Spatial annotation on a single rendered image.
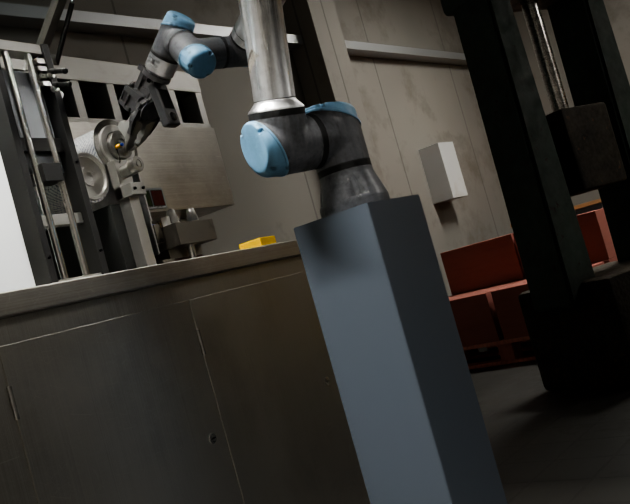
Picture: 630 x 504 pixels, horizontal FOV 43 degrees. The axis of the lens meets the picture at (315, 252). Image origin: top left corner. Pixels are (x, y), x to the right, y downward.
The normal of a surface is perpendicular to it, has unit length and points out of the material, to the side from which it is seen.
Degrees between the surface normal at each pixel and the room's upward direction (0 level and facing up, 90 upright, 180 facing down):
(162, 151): 90
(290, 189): 90
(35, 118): 90
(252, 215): 90
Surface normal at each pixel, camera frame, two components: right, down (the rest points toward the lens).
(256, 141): -0.79, 0.33
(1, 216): -0.50, 0.11
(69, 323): 0.82, -0.25
